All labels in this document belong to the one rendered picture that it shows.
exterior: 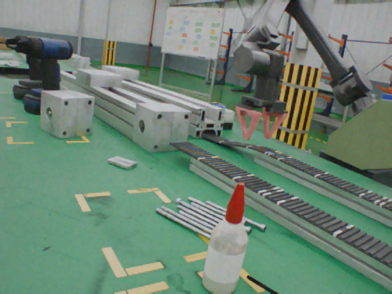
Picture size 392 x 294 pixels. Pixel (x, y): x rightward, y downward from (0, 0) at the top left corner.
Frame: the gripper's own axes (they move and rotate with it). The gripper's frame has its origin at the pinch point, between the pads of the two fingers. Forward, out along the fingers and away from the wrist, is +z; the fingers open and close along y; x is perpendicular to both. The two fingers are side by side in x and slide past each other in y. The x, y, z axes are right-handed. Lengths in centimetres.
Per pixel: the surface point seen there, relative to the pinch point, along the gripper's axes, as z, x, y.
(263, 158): 4.0, 4.8, 2.0
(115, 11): -121, -963, -380
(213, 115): -0.4, -20.0, -2.7
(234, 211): -3, 32, 40
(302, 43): -53, -184, -278
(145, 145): 4.8, -11.6, 23.7
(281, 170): 4.7, 10.6, 2.2
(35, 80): -1, -72, 36
